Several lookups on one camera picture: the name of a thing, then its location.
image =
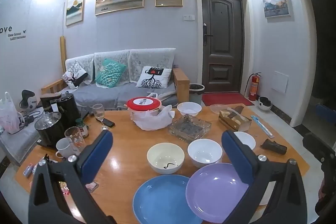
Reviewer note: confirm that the red doormat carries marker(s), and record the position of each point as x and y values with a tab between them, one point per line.
225	99

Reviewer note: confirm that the purple plate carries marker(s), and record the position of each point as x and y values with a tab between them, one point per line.
215	192

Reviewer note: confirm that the clear glass plate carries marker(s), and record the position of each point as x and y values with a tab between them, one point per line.
215	108

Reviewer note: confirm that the grey wooden sofa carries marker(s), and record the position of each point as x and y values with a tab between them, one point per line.
115	96

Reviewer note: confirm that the tall black kettle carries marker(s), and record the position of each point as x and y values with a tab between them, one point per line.
67	108

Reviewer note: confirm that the red sun mountain painting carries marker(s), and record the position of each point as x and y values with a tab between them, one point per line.
277	3

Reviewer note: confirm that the black smartphone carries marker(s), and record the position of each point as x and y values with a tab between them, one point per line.
109	123

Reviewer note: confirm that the narrow landscape painting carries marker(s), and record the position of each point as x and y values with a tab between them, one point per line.
74	8

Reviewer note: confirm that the small pink packet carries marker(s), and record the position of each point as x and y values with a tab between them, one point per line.
92	186

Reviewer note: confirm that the small purple packet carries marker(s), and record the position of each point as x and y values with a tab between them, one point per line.
28	169

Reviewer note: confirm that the pink white plastic bag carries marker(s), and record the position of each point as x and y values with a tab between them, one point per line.
9	116

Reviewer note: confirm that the large white bowl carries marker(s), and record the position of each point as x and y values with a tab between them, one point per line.
204	150

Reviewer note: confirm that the black water dispenser spout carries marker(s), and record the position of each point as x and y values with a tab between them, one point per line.
48	102

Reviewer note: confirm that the white mug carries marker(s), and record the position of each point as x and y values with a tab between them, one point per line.
63	148

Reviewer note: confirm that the red fire extinguisher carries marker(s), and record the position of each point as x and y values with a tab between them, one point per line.
254	87

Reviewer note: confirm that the blue plastic box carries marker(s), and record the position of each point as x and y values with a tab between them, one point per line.
325	111

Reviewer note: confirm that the cream bowl with black mark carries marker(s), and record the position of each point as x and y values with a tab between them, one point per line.
164	154

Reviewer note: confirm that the white light switch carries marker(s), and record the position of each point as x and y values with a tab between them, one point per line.
189	17

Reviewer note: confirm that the grey trash bin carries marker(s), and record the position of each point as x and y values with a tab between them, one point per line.
196	94

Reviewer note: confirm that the white helmet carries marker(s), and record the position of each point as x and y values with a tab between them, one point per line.
265	103

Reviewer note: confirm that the glass ashtray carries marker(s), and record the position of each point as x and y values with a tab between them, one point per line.
189	128

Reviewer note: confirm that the dark brown pouch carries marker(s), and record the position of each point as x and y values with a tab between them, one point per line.
273	146

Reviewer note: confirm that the grey covered side table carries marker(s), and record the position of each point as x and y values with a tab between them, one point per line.
15	142

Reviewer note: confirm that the black wall decal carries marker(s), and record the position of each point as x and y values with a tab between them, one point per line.
6	29

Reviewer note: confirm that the brown tissue box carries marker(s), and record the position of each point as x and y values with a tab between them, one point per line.
233	119

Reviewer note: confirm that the black kettle with glass lid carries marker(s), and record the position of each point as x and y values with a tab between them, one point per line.
48	127

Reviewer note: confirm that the printed glass mug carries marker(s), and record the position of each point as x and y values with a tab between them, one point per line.
74	140

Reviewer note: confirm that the tree print cushion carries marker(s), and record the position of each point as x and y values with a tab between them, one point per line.
74	74

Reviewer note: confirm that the green lidded jar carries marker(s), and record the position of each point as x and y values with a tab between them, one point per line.
82	129

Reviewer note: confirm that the blue plate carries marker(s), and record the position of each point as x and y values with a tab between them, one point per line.
162	203

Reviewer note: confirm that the blue toothbrush package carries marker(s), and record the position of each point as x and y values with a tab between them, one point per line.
262	126

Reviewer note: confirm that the white root print cushion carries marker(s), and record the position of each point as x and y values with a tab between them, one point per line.
153	78

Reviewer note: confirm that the teal leaf cushion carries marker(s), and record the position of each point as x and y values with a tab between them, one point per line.
110	73

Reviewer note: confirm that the white wall panel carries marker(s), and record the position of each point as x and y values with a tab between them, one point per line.
279	82

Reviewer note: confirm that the wine glass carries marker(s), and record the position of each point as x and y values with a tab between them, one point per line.
98	111

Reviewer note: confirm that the dark brown door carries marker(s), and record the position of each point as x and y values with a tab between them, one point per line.
223	43

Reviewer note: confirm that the wooden board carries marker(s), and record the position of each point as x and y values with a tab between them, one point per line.
63	53

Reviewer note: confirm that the red lidded container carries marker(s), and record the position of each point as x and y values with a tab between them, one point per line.
143	103

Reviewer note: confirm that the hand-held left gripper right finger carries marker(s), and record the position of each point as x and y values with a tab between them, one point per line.
237	158

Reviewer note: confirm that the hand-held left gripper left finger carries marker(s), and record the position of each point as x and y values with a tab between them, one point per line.
95	155

